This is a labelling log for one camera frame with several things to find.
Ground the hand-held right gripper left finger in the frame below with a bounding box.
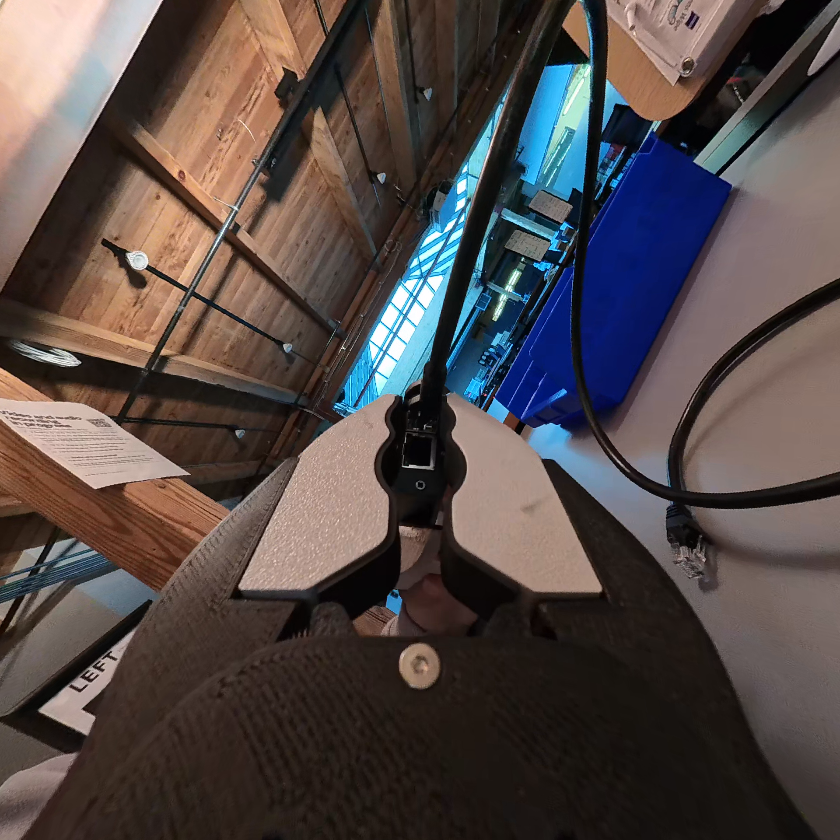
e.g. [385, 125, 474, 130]
[236, 392, 404, 619]

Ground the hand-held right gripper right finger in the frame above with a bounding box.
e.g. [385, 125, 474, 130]
[440, 391, 605, 622]

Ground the black ethernet splitter box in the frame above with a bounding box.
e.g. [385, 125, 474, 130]
[394, 384, 460, 526]

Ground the black ethernet cable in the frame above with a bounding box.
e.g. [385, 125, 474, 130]
[420, 0, 840, 581]

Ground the grey desk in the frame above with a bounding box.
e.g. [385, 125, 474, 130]
[505, 79, 840, 840]

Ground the person's left hand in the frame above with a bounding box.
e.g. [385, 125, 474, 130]
[397, 571, 483, 639]

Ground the white paper notice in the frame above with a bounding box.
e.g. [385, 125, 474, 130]
[0, 397, 191, 491]

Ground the blue plastic bin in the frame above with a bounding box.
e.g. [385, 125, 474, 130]
[493, 131, 732, 431]

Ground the metal ceiling pipe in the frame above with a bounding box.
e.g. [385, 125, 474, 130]
[115, 0, 368, 424]

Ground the black framed marker sign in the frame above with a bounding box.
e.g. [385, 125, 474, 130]
[0, 598, 153, 737]

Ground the wooden post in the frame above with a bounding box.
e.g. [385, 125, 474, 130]
[0, 367, 231, 592]

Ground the blue wire bundle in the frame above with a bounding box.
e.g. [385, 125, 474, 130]
[0, 546, 122, 605]

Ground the white cable coil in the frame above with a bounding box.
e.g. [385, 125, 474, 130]
[7, 336, 83, 370]

